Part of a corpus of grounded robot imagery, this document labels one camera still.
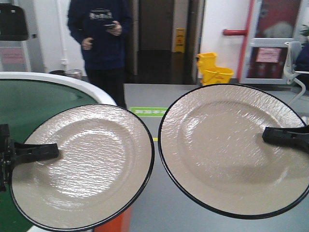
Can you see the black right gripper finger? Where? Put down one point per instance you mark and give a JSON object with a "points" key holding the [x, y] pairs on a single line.
{"points": [[291, 137]]}

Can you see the red pipe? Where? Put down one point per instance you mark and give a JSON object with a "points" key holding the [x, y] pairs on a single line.
{"points": [[244, 33]]}

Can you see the white office chair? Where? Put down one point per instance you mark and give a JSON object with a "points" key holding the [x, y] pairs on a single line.
{"points": [[293, 50]]}

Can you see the person in dark clothes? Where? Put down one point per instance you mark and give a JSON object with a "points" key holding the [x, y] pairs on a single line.
{"points": [[100, 27]]}

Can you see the white outer conveyor rim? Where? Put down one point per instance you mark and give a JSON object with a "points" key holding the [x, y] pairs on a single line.
{"points": [[93, 91]]}

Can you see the yellow wet floor sign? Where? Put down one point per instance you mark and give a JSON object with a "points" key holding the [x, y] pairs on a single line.
{"points": [[179, 45]]}

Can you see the yellow mop bucket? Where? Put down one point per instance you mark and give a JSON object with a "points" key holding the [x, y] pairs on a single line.
{"points": [[211, 73]]}

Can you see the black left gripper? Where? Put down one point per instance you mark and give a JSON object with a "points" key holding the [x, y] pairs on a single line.
{"points": [[18, 153]]}

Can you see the grey water dispenser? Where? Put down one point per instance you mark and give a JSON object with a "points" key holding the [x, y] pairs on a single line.
{"points": [[13, 34]]}

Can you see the beige plate black rim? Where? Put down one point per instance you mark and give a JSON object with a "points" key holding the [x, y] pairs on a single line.
{"points": [[211, 145], [105, 161]]}

